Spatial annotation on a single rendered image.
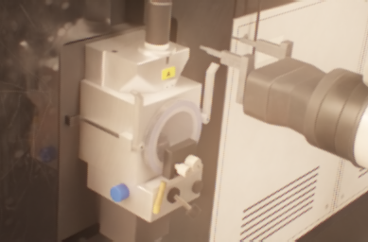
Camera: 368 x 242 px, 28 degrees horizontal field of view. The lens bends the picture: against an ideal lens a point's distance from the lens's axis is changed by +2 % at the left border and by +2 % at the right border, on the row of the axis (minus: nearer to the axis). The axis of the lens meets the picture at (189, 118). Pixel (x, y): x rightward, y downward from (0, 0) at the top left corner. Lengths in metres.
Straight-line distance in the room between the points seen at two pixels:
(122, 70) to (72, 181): 0.16
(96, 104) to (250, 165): 0.40
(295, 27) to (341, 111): 0.50
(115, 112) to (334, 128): 0.25
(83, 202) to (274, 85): 0.32
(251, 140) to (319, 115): 0.48
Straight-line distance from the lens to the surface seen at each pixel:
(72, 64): 0.79
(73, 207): 0.88
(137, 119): 0.74
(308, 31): 1.15
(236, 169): 1.11
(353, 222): 1.61
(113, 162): 0.80
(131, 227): 0.85
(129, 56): 0.77
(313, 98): 0.64
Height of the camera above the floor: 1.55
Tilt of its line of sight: 25 degrees down
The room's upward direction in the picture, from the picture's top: 5 degrees clockwise
